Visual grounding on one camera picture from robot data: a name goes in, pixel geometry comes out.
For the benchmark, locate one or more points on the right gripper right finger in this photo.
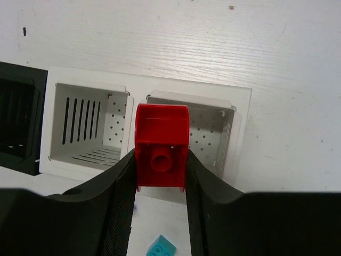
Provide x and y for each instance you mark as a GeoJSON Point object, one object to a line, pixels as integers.
{"type": "Point", "coordinates": [225, 221]}

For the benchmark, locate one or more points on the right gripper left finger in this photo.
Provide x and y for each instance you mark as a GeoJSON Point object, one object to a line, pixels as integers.
{"type": "Point", "coordinates": [93, 218]}

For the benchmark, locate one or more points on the cyan lego brick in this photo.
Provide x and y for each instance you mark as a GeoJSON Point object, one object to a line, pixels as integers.
{"type": "Point", "coordinates": [161, 247]}

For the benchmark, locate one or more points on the red arched lego piece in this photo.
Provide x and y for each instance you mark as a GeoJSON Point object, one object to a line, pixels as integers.
{"type": "Point", "coordinates": [161, 145]}

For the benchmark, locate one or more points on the white double bin container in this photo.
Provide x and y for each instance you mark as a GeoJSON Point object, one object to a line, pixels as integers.
{"type": "Point", "coordinates": [89, 119]}

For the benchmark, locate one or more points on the black double bin container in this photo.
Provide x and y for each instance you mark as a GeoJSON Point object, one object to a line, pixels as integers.
{"type": "Point", "coordinates": [22, 104]}

